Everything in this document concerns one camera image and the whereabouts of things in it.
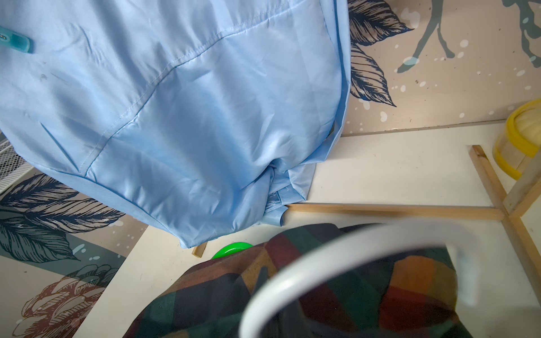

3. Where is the teal clothespin on blue shirt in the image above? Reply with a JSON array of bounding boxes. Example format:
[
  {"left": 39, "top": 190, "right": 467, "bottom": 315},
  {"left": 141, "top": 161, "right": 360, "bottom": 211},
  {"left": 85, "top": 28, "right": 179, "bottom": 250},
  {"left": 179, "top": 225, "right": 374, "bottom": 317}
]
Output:
[{"left": 0, "top": 27, "right": 32, "bottom": 54}]

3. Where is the white wire hanger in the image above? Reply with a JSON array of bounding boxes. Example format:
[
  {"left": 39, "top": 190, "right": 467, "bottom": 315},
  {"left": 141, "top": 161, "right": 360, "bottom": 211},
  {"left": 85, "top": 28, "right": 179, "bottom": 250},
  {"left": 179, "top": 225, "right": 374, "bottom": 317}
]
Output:
[{"left": 239, "top": 218, "right": 481, "bottom": 337}]

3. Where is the dark multicolour plaid shirt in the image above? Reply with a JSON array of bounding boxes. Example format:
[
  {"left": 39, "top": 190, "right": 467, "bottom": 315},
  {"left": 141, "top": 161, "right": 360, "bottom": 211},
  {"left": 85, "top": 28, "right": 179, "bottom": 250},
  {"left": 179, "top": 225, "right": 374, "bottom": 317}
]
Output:
[{"left": 126, "top": 223, "right": 469, "bottom": 337}]

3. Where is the white wire mesh shelf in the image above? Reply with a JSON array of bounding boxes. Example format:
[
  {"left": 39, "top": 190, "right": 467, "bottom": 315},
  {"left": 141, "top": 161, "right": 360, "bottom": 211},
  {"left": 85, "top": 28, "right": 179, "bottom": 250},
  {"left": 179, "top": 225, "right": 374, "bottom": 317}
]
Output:
[{"left": 0, "top": 139, "right": 33, "bottom": 194}]

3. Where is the light blue long-sleeve shirt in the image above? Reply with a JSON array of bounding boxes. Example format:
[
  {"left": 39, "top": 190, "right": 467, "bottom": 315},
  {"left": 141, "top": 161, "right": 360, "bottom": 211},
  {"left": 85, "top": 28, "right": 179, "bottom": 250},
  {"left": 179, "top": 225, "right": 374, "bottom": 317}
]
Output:
[{"left": 1, "top": 1, "right": 351, "bottom": 248}]

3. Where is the green plastic mesh basket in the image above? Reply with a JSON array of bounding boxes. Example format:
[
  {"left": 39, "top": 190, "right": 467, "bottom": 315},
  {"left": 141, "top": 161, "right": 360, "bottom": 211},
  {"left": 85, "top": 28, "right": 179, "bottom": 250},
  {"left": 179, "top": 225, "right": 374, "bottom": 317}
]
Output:
[{"left": 212, "top": 242, "right": 253, "bottom": 259}]

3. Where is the wooden clothes rack frame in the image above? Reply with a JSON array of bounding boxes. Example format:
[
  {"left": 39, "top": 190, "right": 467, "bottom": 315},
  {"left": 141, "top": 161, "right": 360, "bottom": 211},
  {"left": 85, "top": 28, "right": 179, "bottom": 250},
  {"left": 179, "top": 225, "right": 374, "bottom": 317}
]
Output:
[{"left": 192, "top": 144, "right": 541, "bottom": 305}]

